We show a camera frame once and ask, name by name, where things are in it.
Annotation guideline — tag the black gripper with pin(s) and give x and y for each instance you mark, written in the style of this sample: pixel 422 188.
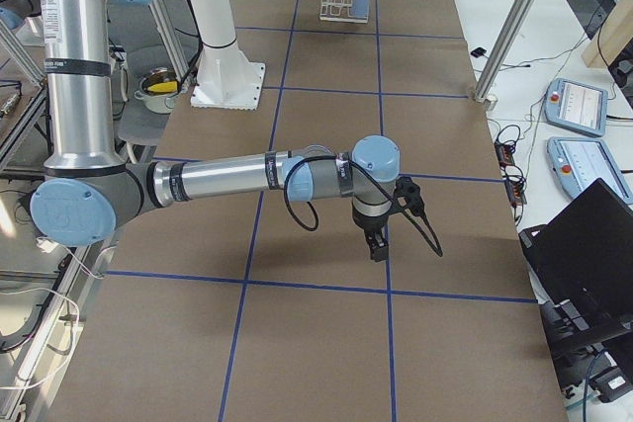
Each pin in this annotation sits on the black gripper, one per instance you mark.
pixel 367 223

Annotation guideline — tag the light blue plastic cup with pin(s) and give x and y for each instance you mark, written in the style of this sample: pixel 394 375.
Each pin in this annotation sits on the light blue plastic cup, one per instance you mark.
pixel 359 9

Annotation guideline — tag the black power strip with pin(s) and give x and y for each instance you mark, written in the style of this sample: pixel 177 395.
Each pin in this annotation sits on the black power strip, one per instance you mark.
pixel 513 177

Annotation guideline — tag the black laptop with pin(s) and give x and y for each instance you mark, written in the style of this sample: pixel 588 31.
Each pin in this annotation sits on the black laptop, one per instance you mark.
pixel 584 254

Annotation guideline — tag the small black device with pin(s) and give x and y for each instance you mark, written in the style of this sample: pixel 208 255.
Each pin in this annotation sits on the small black device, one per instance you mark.
pixel 478 52

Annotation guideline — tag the lower teach pendant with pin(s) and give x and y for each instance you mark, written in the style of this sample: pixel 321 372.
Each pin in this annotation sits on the lower teach pendant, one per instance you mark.
pixel 578 162

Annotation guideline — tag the teach pendant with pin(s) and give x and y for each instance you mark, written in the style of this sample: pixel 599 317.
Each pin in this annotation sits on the teach pendant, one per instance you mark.
pixel 576 106
pixel 578 162

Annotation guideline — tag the upper teach pendant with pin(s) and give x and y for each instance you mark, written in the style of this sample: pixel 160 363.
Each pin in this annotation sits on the upper teach pendant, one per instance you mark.
pixel 576 106

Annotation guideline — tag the white enamel pot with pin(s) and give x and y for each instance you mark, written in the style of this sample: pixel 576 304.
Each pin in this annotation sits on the white enamel pot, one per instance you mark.
pixel 158 89

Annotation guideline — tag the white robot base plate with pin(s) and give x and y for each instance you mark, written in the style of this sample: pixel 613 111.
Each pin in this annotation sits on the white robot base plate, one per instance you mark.
pixel 230 87

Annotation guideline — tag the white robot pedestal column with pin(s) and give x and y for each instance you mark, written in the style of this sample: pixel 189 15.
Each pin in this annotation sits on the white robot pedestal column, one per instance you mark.
pixel 216 29

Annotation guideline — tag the aluminium frame post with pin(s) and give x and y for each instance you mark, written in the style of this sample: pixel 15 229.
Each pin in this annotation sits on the aluminium frame post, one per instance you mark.
pixel 508 32

